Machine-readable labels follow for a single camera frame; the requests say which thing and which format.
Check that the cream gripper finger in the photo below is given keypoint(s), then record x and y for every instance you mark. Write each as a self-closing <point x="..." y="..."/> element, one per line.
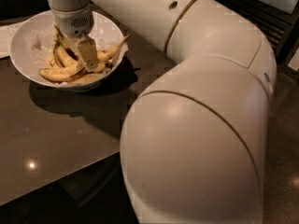
<point x="85" y="48"/>

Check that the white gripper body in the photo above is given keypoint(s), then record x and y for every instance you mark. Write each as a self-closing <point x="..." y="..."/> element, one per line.
<point x="71" y="21"/>

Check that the long yellow front banana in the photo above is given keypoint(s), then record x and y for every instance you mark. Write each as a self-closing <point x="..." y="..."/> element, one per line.
<point x="55" y="73"/>

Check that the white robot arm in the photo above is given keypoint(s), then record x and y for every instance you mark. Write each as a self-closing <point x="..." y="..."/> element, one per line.
<point x="193" y="143"/>

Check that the yellow banana pointing right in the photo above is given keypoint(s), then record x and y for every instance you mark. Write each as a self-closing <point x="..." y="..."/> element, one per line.
<point x="110" y="52"/>

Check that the green-tipped dark banana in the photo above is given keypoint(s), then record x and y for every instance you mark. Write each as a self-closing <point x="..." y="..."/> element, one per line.
<point x="65" y="43"/>

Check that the short yellow middle banana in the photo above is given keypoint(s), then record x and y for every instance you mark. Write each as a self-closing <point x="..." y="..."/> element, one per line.
<point x="102" y="66"/>

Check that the white paper bowl liner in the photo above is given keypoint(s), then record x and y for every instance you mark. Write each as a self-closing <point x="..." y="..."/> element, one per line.
<point x="59" y="65"/>

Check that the white round bowl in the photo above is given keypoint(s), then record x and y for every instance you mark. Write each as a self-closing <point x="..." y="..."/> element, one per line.
<point x="25" y="47"/>

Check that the white paper sheet on table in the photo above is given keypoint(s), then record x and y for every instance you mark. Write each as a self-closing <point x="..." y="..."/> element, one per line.
<point x="6" y="34"/>

